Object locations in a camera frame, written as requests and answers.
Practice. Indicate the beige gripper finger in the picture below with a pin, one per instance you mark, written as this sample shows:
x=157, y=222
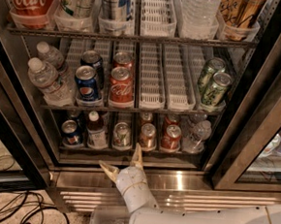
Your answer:
x=111, y=171
x=136, y=160

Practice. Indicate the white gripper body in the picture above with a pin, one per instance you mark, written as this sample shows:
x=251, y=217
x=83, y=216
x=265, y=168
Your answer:
x=129, y=177

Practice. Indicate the green 7up can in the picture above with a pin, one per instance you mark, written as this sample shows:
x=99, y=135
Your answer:
x=121, y=135

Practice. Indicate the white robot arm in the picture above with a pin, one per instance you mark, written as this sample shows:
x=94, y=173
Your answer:
x=143, y=208

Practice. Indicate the front orange can bottom shelf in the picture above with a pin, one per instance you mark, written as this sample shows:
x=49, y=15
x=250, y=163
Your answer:
x=147, y=136

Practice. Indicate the orange can shelf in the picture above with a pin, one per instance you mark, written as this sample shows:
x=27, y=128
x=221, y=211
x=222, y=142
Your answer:
x=147, y=136
x=146, y=117

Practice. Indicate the front red can bottom shelf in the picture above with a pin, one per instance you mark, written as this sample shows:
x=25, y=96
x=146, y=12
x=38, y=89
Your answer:
x=171, y=138

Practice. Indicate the red can shelf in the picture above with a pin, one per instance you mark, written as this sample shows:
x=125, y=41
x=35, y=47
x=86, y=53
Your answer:
x=171, y=119
x=171, y=138

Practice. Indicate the rear orange can bottom shelf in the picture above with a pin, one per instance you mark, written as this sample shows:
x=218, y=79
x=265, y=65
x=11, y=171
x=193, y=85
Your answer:
x=146, y=117

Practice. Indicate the rear red can bottom shelf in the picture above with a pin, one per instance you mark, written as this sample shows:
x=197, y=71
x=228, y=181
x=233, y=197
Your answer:
x=171, y=119

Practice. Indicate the Pepsi can bottom shelf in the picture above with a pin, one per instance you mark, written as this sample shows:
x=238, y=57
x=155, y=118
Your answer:
x=72, y=132

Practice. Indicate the pepsi can shelf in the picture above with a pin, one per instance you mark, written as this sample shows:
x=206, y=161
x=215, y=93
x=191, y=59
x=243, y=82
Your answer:
x=88, y=87
x=72, y=132
x=94, y=59

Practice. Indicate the clear water bottle bottom shelf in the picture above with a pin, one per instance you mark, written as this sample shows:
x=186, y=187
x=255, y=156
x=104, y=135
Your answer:
x=194, y=142

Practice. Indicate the front Coca-Cola can middle shelf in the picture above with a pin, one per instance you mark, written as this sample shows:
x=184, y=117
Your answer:
x=121, y=85

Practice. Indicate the coca-cola can shelf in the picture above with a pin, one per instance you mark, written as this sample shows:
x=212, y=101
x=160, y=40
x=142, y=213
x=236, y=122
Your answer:
x=124, y=59
x=121, y=85

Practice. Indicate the front Pepsi can middle shelf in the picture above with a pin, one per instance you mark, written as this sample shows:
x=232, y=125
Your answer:
x=88, y=87

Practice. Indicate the left open fridge door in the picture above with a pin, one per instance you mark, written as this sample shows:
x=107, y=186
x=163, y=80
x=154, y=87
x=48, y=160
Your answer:
x=21, y=165

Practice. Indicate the front green can middle shelf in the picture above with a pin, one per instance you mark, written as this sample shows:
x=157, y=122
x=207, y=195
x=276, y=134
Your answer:
x=216, y=90

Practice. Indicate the green can shelf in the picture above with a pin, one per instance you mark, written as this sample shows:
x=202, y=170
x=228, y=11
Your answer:
x=216, y=90
x=211, y=66

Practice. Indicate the rear Coca-Cola can middle shelf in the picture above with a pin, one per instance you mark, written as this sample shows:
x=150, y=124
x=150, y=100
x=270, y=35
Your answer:
x=124, y=59

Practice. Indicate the rear Pepsi can middle shelf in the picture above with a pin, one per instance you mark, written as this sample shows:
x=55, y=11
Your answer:
x=94, y=59

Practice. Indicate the front water bottle middle shelf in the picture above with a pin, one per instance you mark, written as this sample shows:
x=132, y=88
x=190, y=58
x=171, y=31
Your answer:
x=45, y=77

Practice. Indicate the right glass fridge door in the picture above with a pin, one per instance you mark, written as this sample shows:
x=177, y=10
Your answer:
x=243, y=168

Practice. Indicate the rear green can middle shelf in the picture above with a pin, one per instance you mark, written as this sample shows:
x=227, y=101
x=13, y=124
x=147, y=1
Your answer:
x=211, y=66

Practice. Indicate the rear water bottle middle shelf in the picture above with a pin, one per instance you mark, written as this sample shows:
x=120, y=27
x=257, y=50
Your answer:
x=53, y=56

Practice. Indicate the white can behind glass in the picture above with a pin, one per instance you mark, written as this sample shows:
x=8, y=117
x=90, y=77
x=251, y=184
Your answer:
x=271, y=146

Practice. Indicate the white empty tray top shelf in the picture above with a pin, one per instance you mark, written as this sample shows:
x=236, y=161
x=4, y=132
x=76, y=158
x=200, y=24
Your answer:
x=157, y=18

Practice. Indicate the small dark juice bottle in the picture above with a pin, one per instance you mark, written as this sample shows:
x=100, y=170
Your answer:
x=96, y=131

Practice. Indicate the clear plastic bin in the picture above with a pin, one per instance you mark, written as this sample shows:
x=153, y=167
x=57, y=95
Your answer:
x=110, y=215

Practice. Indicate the white empty tray left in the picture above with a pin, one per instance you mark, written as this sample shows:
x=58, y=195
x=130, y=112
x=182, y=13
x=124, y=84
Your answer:
x=152, y=90

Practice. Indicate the white empty tray right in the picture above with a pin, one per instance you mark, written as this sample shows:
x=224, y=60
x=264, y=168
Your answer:
x=179, y=92

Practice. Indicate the silver blue large bottle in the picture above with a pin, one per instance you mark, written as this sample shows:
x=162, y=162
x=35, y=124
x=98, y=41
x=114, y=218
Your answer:
x=119, y=10

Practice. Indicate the clear large water bottle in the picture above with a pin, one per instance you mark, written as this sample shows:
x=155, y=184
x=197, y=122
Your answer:
x=200, y=12

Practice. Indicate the amber tea bottle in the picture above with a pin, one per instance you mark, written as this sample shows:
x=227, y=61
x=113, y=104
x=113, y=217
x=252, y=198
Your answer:
x=238, y=19

